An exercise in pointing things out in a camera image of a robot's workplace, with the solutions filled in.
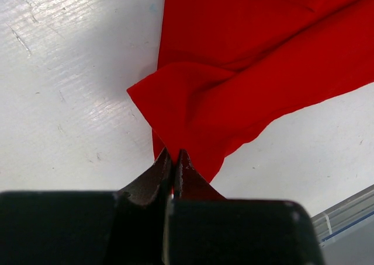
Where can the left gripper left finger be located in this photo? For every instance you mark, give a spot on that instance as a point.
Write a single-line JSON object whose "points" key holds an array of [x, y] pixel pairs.
{"points": [[141, 214]]}

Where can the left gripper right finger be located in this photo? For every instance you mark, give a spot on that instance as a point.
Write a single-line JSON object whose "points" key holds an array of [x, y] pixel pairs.
{"points": [[189, 184]]}

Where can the bright red t-shirt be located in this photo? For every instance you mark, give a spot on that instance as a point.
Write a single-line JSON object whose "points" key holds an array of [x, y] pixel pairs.
{"points": [[228, 68]]}

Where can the front aluminium rail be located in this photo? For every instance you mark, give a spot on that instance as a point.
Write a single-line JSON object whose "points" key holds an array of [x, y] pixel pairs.
{"points": [[345, 217]]}

